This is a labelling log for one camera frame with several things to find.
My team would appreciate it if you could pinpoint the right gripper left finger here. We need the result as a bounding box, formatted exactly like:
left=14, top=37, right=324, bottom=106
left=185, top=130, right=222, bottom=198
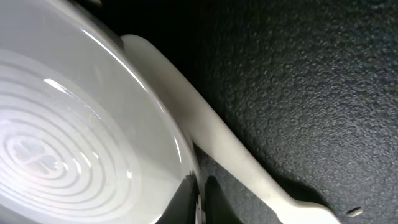
left=156, top=174, right=198, bottom=224

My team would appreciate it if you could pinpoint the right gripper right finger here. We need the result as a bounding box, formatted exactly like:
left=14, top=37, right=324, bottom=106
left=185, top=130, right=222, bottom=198
left=205, top=176, right=243, bottom=224

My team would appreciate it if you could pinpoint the white plastic fork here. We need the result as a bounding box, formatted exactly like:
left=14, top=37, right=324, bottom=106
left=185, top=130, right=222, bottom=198
left=121, top=35, right=339, bottom=224

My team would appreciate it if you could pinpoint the grey plate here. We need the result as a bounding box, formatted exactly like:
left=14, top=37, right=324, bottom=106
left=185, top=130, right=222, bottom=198
left=1, top=0, right=205, bottom=223

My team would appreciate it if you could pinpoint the round black serving tray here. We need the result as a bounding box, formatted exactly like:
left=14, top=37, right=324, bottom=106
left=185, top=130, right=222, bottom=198
left=71, top=0, right=398, bottom=224

